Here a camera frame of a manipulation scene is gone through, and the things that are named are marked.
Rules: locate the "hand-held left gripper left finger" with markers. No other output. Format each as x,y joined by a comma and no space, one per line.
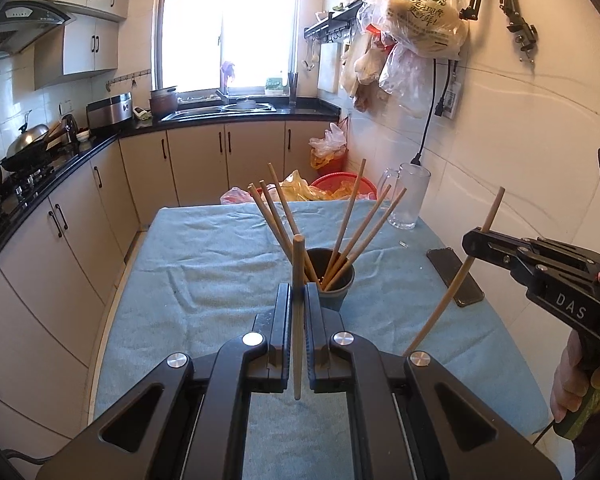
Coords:
285,330

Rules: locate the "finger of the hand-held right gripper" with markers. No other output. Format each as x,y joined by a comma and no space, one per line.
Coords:
490,247

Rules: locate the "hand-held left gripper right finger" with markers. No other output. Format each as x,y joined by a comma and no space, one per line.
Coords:
314,330

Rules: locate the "dark grey utensil cup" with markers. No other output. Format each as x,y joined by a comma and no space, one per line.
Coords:
342,290

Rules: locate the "wooden chopstick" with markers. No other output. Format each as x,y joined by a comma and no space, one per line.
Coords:
282,195
297,270
352,195
270,220
280,215
445,305
365,220
375,230

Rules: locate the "person's right hand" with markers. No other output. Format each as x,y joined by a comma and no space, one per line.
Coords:
565,385

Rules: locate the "black smartphone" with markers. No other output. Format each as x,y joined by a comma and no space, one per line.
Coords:
455,272

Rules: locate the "blue table cloth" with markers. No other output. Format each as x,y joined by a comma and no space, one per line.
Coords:
205,285

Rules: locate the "clear glass mug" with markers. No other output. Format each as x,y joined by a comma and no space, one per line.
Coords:
410,195

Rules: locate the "red plastic basin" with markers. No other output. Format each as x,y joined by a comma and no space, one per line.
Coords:
367,187

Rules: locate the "yellowish plastic bag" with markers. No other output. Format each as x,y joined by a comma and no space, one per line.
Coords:
300,190

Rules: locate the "pink plastic bag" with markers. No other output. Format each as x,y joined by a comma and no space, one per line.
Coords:
235,195

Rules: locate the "white and orange plastic bags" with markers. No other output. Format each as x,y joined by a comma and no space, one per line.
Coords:
327,142

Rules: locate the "lower kitchen cabinets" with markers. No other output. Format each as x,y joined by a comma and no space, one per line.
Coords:
195,160

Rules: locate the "kitchen cabinets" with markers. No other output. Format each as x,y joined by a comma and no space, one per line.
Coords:
80,45
195,160

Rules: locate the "clear hanging plastic bag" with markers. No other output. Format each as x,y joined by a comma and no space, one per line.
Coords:
402,75

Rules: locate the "white hanging plastic bag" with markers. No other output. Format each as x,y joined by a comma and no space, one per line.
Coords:
365,67

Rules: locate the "steel pan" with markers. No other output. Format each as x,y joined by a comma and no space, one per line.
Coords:
245,104

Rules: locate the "steel kitchen sink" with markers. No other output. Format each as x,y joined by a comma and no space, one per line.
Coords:
195,112

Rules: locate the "clear bag of buns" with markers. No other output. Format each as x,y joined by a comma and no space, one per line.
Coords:
425,15

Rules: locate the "white cutting board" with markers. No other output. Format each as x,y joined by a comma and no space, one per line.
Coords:
328,67

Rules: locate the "black utensil holder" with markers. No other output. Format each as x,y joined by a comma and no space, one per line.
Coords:
292,87

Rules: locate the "green box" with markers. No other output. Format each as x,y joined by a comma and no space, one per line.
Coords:
274,85

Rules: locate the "black kitchen countertop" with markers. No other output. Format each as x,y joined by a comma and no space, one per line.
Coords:
130,131

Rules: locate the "brown clay pot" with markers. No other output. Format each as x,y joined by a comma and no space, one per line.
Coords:
162,102

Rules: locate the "hanging ladle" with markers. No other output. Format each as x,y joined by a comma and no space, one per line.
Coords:
310,57

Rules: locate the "purple cloth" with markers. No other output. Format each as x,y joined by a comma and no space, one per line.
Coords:
227,72

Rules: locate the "stainless steel oven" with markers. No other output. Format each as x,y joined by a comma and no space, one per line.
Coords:
109,112

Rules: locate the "gas stove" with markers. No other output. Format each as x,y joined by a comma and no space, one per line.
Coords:
35,180

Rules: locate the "dark kettle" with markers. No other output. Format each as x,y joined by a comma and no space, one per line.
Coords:
70,127

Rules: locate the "kitchen window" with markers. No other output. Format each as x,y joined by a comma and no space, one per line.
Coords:
195,35

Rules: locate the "black wok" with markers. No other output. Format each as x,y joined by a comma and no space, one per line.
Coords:
25,160

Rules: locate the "steel wok lid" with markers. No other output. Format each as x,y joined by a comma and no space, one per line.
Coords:
27,137

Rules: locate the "upper kitchen cabinets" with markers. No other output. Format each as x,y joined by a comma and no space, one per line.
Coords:
80,45

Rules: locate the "range hood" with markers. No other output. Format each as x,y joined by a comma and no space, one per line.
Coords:
20,20

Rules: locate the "white wall power strip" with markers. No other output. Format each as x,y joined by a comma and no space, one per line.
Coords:
452,95

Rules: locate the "black wall rack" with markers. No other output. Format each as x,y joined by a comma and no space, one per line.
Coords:
330,25

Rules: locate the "wall hook rail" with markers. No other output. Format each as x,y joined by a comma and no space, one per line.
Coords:
122,80

